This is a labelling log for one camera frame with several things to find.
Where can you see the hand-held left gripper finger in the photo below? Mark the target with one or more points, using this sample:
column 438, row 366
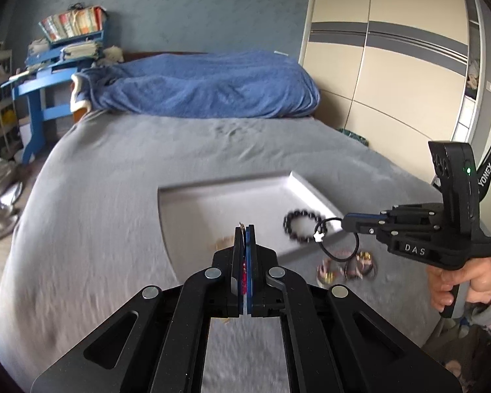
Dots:
column 250, row 262
column 240, row 262

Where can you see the stack of white papers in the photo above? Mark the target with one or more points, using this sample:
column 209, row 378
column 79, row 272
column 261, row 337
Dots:
column 82, row 50

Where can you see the white shelf rack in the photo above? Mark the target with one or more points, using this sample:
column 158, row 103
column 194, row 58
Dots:
column 5, row 102

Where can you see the red dangling earring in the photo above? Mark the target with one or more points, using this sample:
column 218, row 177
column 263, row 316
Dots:
column 243, row 273

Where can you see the white shallow tray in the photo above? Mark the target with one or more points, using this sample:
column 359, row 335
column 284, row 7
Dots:
column 212, row 208

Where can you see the striped shopping bag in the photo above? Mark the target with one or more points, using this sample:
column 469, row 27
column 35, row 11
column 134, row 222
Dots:
column 71, row 22

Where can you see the white orange pillow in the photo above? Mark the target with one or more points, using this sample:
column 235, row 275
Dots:
column 78, row 98

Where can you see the green patterned cloth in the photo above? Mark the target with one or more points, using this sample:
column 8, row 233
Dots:
column 354, row 137

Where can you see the blue blanket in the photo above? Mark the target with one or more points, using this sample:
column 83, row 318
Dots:
column 212, row 86

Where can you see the beige grey wardrobe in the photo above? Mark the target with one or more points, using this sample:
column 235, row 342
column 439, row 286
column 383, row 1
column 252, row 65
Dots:
column 392, row 61

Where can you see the person's patterned clothing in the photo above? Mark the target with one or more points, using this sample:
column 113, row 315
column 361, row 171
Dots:
column 470, row 360

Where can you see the blue wooden desk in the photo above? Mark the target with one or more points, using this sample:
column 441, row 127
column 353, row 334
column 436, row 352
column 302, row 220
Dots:
column 39, row 90

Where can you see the black racket bag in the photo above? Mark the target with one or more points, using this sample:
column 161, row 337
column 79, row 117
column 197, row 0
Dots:
column 489, row 168

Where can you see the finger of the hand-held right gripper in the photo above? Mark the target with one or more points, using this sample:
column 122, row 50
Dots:
column 397, row 232
column 409, row 214

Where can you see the bed with grey sheet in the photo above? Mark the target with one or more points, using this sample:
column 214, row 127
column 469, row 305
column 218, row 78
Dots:
column 106, row 221

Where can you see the grey shoes pile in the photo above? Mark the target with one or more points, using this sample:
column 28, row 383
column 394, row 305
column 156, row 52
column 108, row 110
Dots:
column 0, row 196

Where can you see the person's right hand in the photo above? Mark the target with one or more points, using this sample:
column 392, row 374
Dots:
column 485, row 280

